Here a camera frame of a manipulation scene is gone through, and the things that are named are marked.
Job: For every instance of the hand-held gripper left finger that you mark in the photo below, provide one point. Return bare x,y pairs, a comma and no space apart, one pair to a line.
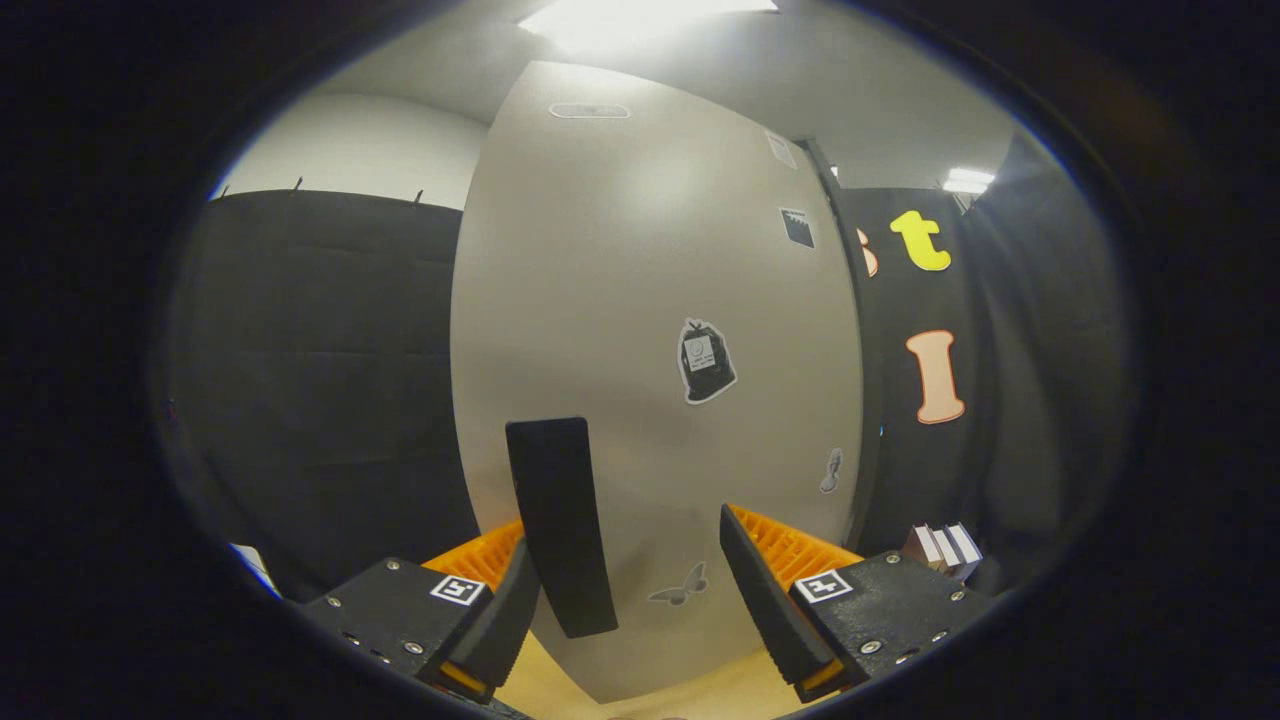
505,620

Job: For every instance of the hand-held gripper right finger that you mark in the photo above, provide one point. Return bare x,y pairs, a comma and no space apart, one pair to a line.
765,600

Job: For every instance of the beige cabinet door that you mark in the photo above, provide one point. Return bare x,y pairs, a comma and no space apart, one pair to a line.
600,280

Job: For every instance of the black yellow spine book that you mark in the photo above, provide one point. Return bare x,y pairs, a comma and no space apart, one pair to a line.
947,548

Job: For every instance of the grey blue spine book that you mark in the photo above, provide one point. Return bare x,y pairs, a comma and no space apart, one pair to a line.
968,545

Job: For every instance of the black backdrop cloth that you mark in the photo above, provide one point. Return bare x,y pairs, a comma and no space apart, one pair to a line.
330,380

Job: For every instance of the small ceiling light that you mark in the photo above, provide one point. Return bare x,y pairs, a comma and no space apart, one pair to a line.
968,180

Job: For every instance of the long ceiling light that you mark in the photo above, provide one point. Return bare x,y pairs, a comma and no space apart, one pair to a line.
640,20

